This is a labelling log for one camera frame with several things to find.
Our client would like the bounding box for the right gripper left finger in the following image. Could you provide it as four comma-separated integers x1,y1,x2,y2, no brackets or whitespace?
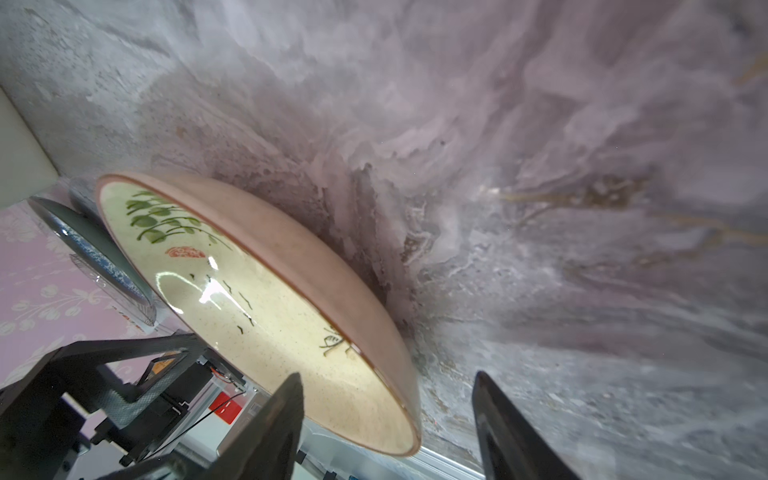
198,373,304,480

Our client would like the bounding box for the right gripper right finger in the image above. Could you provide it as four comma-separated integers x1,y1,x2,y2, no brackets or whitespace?
472,371,579,480

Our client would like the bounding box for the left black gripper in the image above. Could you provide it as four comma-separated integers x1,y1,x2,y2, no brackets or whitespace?
1,334,204,479

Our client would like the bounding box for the cream plate with green leaves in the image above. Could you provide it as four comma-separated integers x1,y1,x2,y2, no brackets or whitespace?
95,173,422,457

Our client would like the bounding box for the white plastic bin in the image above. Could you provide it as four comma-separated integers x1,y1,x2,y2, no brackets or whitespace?
0,90,59,209

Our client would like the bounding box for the teal patterned small plate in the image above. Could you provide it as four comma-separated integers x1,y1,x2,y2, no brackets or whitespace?
27,196,152,304

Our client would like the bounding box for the clear glass plate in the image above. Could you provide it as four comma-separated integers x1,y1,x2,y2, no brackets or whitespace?
68,179,157,331

